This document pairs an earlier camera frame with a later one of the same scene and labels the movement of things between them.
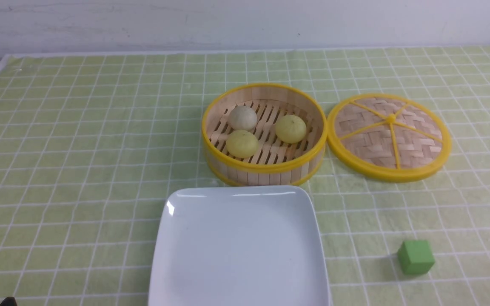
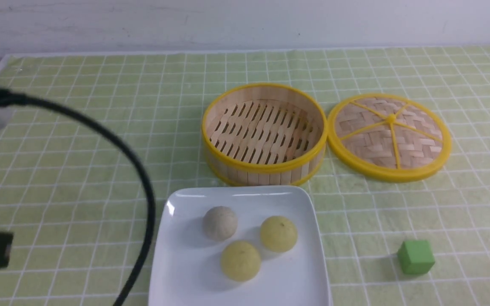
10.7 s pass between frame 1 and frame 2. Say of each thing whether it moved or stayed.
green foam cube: stayed
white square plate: stayed
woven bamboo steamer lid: stayed
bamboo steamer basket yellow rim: stayed
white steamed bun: moved
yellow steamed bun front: moved
